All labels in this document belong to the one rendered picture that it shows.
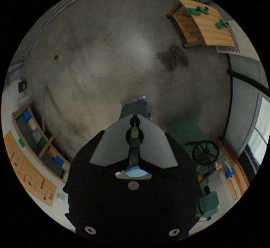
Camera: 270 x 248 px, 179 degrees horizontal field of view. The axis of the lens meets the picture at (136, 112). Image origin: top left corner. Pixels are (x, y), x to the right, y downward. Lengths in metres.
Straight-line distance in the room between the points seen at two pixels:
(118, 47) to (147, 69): 0.46
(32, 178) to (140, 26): 3.63
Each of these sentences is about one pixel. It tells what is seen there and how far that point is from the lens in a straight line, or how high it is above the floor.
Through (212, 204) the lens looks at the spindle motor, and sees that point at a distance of 1.10.
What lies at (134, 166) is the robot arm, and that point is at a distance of 0.61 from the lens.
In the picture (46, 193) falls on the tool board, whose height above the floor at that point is 1.53.
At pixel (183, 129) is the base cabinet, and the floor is 0.24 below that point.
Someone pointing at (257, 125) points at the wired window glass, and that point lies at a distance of 2.08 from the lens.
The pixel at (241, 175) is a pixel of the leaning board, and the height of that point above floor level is 1.39.
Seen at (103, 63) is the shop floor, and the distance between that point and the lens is 1.25.
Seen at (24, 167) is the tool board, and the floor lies 1.34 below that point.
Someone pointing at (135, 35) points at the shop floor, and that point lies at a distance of 1.26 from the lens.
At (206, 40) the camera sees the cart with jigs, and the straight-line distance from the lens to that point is 0.94.
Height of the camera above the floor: 1.19
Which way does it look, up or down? 62 degrees down
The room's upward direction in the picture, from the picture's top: 179 degrees clockwise
